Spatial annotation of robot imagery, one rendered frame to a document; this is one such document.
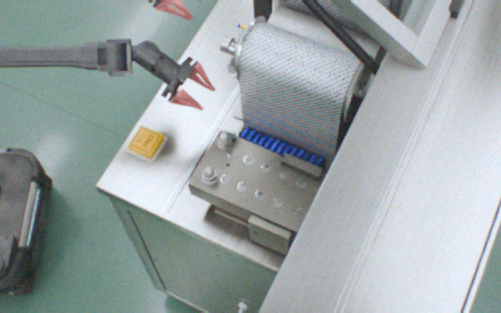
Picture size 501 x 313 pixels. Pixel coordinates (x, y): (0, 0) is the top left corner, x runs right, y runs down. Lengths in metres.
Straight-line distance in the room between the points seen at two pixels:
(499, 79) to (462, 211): 0.27
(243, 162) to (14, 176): 1.24
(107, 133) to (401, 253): 2.00
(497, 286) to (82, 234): 1.55
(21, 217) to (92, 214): 0.32
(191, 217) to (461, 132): 0.75
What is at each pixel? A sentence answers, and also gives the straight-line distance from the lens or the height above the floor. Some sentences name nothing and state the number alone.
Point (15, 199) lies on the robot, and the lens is 2.61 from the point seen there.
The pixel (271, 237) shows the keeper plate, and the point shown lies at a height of 0.99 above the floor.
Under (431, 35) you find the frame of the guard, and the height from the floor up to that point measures 1.67.
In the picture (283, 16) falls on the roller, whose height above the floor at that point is 1.23.
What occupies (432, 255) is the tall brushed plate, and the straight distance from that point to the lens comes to 1.10.
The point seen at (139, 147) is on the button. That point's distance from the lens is 1.78.
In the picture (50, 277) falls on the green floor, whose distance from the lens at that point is 2.72.
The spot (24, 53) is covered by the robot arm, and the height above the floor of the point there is 1.21.
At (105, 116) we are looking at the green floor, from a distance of 2.97.
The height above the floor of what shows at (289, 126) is 1.11.
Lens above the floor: 2.45
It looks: 59 degrees down
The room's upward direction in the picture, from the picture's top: 7 degrees counter-clockwise
